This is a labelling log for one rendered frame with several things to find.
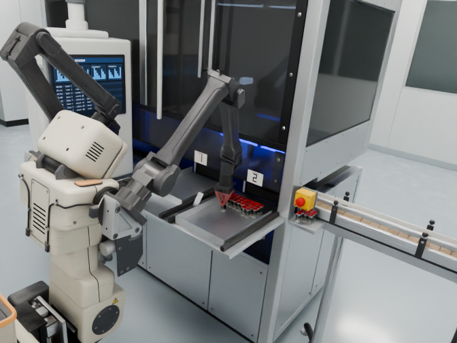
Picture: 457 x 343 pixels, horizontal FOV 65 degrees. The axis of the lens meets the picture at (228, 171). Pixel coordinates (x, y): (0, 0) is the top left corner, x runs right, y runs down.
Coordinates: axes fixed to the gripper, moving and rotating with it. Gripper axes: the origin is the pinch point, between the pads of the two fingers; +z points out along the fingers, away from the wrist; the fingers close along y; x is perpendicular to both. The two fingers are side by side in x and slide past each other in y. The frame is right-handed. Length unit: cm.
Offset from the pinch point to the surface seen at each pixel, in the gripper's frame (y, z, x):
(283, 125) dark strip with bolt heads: 11.1, -37.1, -18.9
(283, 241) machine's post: 9.2, 15.8, -28.1
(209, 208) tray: -0.9, 4.3, 6.4
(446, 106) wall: 454, -1, -142
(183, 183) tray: 16.9, 4.4, 30.2
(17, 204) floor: 66, 94, 227
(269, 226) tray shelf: -1.6, 4.2, -22.8
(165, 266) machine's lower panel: 30, 71, 47
